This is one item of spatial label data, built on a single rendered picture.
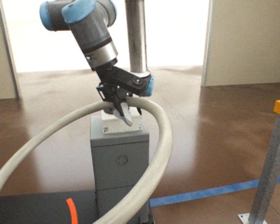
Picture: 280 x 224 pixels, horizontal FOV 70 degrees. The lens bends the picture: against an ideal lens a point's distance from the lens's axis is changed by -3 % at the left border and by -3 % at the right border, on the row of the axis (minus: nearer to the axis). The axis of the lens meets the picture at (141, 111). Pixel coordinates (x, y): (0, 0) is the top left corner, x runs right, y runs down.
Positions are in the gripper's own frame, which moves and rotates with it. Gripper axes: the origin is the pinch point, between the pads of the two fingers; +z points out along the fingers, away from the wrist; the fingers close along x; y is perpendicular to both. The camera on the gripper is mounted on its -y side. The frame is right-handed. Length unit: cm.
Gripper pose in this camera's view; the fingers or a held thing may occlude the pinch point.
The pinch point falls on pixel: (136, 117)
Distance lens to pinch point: 66.6
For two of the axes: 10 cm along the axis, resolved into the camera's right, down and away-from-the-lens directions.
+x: -5.3, 6.0, -5.9
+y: -7.7, -0.5, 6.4
